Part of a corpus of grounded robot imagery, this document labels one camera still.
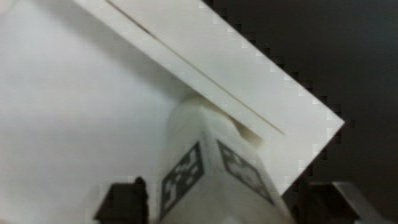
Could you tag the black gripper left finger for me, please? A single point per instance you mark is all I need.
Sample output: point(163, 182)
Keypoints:
point(122, 208)

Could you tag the white table leg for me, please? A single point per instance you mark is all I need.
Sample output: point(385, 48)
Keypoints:
point(215, 190)

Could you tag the white square table top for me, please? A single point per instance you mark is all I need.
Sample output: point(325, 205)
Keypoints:
point(85, 100)

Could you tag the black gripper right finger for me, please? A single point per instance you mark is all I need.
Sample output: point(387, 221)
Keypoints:
point(330, 204)

